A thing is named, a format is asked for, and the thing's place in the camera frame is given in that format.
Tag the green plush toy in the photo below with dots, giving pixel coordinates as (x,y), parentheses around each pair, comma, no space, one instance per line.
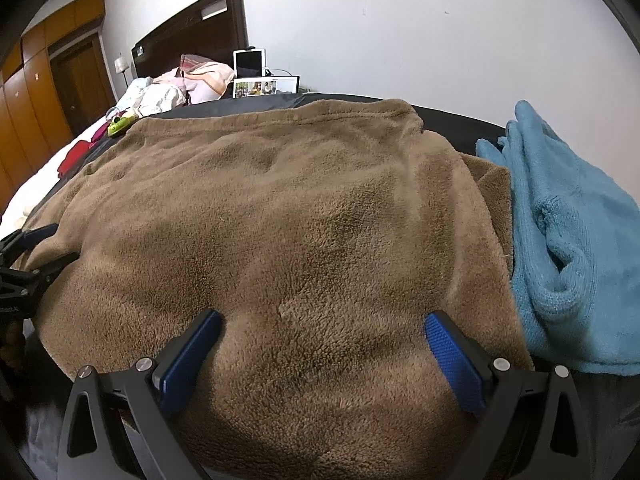
(120,126)

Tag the brown fleece sweater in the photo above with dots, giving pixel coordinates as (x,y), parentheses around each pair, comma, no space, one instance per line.
(300,210)

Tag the photo collage frame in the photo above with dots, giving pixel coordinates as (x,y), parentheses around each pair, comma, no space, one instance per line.
(260,88)

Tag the dark wooden bed headboard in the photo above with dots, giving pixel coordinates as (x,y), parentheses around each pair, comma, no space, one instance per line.
(200,25)

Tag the white quilt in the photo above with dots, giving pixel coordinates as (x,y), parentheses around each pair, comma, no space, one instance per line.
(35,185)

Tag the person's left hand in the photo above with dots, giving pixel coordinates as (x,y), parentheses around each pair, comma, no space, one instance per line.
(11,347)

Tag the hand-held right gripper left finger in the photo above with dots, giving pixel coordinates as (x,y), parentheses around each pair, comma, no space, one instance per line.
(192,360)

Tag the light blue fleece garment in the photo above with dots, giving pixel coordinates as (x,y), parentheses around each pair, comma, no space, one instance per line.
(575,235)

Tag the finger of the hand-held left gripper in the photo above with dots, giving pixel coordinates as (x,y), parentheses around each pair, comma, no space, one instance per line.
(30,280)
(20,240)

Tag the black cover sheet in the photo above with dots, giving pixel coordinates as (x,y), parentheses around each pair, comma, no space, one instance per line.
(460,127)

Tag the white tablet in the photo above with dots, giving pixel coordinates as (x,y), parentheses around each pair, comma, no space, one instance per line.
(250,64)

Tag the white bedside lamp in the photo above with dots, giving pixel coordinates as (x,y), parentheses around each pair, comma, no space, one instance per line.
(120,65)

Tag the red folded garment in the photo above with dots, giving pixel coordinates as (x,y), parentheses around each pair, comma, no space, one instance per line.
(75,157)

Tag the wooden wardrobe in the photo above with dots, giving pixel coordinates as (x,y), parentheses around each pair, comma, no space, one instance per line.
(30,110)

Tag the brown wooden door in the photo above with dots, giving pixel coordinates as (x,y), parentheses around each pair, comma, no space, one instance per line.
(80,80)

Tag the magenta folded clothes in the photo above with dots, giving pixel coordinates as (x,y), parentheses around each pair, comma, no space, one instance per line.
(100,134)

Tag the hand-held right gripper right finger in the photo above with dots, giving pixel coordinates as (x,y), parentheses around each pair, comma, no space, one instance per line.
(455,365)

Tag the pink striped pillow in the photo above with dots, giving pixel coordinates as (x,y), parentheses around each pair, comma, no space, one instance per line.
(205,80)

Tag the white crumpled clothing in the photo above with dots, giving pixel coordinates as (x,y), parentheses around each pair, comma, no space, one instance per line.
(160,97)

